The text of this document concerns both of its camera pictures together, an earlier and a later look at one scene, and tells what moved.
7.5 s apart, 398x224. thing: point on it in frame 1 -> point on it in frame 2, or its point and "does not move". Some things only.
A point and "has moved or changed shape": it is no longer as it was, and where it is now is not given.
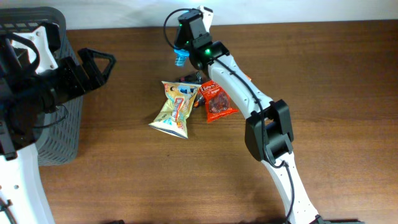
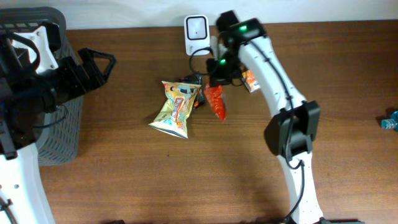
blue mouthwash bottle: (181, 55) -> (392, 123)
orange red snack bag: (217, 102) has moved or changed shape
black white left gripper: (74, 76) does not move
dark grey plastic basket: (60, 142) does not move
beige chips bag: (173, 119) does not move
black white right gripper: (193, 78) -> (219, 81)
